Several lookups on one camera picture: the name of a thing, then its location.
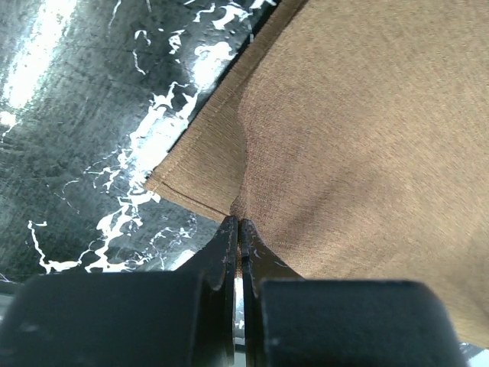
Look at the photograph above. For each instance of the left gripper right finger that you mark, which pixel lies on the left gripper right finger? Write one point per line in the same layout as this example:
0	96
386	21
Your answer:
291	321

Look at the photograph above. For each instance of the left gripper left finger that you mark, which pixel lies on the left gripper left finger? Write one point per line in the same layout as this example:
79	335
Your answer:
183	317

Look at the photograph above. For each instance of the brown cloth napkin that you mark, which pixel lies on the brown cloth napkin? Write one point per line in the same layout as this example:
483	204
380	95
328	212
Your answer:
354	135

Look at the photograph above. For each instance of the black marble pattern mat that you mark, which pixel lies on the black marble pattern mat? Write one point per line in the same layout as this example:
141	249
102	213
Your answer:
94	94

